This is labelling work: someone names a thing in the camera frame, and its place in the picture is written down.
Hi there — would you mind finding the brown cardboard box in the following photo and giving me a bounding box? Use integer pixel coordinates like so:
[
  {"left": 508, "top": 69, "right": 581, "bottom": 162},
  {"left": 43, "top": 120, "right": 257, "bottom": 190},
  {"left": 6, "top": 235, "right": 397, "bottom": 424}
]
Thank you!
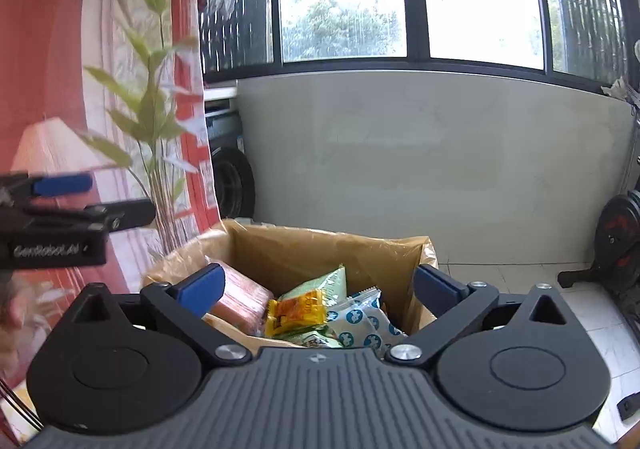
[{"left": 143, "top": 219, "right": 437, "bottom": 334}]

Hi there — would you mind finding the green snack bag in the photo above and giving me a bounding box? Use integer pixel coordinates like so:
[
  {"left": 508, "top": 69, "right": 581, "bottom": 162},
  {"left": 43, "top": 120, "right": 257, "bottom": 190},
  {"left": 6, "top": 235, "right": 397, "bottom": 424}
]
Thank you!
[{"left": 276, "top": 266, "right": 347, "bottom": 348}]

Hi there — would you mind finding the small yellow snack packet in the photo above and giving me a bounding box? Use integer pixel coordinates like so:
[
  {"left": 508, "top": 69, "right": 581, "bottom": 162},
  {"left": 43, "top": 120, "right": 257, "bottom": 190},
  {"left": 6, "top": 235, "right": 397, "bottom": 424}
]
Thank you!
[{"left": 264, "top": 289, "right": 326, "bottom": 339}]

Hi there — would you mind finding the left human hand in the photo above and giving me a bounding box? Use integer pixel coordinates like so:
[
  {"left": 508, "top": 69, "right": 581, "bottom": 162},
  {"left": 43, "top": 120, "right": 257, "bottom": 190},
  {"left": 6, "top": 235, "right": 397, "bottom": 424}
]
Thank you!
[{"left": 1, "top": 278, "right": 36, "bottom": 377}]

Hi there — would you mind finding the pink snack package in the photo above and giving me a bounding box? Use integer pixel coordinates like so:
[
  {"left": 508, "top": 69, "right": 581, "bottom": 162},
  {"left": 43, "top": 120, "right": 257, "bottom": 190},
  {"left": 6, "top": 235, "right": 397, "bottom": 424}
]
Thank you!
[{"left": 210, "top": 261, "right": 273, "bottom": 336}]

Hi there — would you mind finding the white blue snack packet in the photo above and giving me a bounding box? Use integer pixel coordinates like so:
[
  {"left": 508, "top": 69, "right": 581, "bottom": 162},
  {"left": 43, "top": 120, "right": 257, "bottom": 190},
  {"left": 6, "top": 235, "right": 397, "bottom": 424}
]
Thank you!
[{"left": 326, "top": 287, "right": 407, "bottom": 358}]

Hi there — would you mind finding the red floral curtain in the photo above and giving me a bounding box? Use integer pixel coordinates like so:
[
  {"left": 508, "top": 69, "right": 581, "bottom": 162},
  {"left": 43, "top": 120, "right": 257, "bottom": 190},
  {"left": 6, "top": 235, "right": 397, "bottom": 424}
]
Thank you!
[{"left": 0, "top": 0, "right": 227, "bottom": 445}]

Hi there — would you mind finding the black exercise bike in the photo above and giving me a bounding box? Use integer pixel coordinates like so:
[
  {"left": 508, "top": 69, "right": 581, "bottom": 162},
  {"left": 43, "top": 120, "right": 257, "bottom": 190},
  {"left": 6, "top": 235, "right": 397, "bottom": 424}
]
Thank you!
[{"left": 556, "top": 107, "right": 640, "bottom": 330}]

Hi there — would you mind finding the black window frame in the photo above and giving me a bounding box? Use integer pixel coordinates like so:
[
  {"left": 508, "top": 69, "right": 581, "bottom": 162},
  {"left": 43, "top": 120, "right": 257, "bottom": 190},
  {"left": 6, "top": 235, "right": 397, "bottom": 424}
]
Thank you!
[{"left": 198, "top": 0, "right": 639, "bottom": 94}]

